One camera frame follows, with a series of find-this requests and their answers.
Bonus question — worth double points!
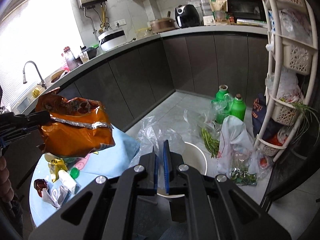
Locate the green beans bunch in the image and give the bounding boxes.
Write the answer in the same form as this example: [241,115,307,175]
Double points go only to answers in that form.
[201,128,220,158]

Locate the black air fryer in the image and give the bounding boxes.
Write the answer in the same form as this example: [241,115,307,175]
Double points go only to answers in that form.
[175,4,200,28]

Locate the dark red wrapper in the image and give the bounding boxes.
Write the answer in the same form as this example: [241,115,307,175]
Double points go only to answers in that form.
[34,179,48,198]

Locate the yellow crumpled wrapper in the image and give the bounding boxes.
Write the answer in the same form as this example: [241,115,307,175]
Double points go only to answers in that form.
[44,153,76,183]

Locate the yellow object by sink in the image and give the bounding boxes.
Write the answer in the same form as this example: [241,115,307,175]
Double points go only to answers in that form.
[32,87,42,98]

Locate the clear plastic bag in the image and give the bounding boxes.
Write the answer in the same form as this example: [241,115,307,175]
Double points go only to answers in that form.
[129,116,185,193]

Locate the black microwave oven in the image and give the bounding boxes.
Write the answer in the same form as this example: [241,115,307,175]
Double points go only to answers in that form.
[227,0,266,22]

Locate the green bottle left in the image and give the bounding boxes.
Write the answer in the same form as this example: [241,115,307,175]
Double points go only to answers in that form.
[211,85,233,124]

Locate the white round trash bin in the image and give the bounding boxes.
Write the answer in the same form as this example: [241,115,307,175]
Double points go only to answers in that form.
[157,141,208,199]

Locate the person's left hand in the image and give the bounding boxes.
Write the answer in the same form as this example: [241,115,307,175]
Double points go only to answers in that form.
[0,156,14,203]

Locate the small white green-capped bottle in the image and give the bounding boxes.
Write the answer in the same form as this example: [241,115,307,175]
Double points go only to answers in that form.
[58,170,78,194]

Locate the blue cartoon tablecloth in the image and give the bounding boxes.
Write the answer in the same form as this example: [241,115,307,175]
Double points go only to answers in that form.
[29,127,140,227]

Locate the orange snack bag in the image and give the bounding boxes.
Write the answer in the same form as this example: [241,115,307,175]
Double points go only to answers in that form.
[35,90,116,158]

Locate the chrome kitchen faucet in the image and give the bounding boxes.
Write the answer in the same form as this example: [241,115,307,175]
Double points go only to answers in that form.
[22,60,47,88]

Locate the navy blue shopping bag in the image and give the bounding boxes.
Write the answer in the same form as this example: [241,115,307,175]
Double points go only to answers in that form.
[251,93,267,137]

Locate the white plastic shopping bag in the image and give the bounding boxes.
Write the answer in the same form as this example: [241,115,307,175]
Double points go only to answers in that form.
[217,115,253,178]

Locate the green bottle right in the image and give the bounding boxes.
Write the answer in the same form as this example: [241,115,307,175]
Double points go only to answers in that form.
[229,94,246,121]

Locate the white plastic storage rack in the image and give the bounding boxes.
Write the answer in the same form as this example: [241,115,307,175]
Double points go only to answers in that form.
[254,0,318,161]

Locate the crumpled white paper wrapper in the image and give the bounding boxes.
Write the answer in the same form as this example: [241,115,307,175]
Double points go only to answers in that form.
[42,185,68,209]

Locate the clear bag of greens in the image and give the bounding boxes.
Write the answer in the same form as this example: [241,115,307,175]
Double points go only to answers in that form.
[229,152,258,186]

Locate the glass jar red lid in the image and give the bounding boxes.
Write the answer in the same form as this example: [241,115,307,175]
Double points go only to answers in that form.
[62,46,78,70]

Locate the white rice cooker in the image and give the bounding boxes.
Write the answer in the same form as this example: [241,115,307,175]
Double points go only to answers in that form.
[98,28,126,51]

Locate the dark kitchen base cabinets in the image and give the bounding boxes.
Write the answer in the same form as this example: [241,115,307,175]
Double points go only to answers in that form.
[52,31,268,130]

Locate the brown cooking pot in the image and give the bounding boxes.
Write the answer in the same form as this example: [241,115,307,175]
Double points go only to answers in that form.
[150,17,176,34]

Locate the green bottle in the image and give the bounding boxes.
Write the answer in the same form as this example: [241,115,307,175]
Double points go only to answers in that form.
[211,85,233,124]
[229,94,246,121]

